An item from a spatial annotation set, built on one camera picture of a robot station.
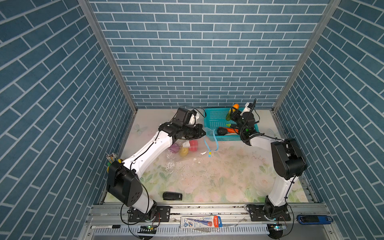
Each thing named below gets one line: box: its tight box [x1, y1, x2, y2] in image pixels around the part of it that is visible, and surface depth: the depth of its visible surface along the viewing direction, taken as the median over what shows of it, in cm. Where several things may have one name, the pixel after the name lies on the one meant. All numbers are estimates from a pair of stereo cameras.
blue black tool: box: [297, 214, 334, 225], surface depth 71 cm
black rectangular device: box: [162, 192, 183, 201], surface depth 78 cm
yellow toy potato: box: [180, 147, 189, 157], surface depth 93 cm
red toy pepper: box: [189, 140, 198, 152], surface depth 93 cm
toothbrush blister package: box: [180, 215, 223, 229], surface depth 72 cm
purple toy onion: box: [168, 143, 180, 154], surface depth 95 cm
